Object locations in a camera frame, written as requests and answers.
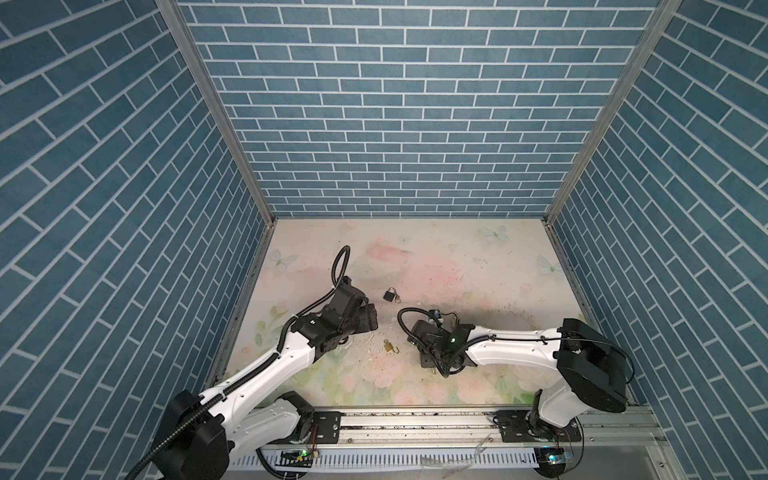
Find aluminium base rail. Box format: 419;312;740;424
157;406;679;480

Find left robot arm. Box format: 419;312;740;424
127;246;378;479

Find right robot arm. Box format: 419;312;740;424
396;307;635;441

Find black padlock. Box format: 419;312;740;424
383;288;401;303

